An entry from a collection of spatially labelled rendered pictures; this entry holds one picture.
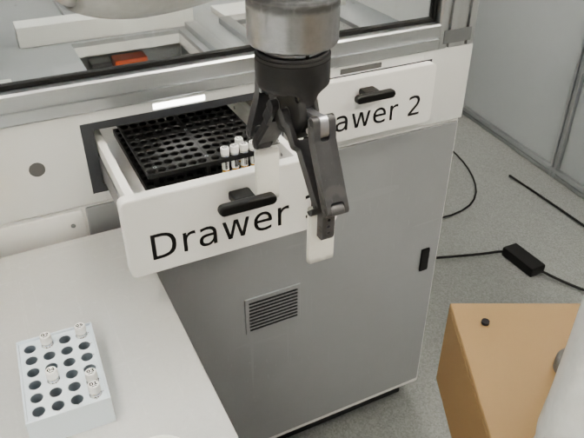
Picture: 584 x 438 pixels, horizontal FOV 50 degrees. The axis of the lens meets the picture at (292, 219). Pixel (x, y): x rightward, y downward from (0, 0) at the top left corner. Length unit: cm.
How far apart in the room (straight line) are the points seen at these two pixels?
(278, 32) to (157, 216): 29
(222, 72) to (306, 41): 40
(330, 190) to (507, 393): 24
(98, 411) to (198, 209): 26
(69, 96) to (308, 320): 68
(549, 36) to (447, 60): 161
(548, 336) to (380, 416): 106
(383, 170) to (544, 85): 169
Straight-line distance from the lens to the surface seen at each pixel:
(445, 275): 215
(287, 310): 128
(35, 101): 92
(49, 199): 99
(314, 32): 59
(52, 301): 90
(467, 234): 236
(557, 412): 33
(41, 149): 95
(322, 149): 60
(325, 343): 141
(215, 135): 94
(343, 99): 107
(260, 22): 59
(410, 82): 113
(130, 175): 99
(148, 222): 77
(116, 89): 93
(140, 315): 84
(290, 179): 81
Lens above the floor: 132
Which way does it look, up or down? 34 degrees down
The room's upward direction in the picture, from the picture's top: straight up
